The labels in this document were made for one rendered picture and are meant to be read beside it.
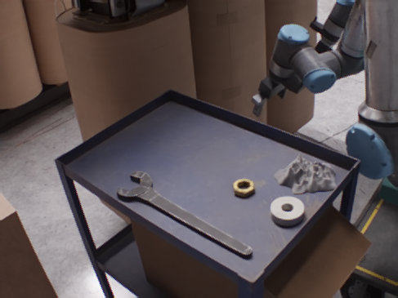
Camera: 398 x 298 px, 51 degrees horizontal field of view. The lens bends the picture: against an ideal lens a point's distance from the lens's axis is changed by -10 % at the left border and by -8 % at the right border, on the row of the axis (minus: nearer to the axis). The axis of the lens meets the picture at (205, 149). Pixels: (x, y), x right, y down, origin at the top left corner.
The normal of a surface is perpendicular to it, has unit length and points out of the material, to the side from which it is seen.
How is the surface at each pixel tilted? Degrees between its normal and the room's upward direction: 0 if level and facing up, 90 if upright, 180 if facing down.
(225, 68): 90
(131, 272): 0
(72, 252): 0
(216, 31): 90
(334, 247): 26
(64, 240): 0
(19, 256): 90
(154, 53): 90
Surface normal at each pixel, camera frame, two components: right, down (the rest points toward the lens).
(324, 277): 0.26, -0.58
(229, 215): -0.07, -0.81
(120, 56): 0.06, 0.58
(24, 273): 0.71, 0.37
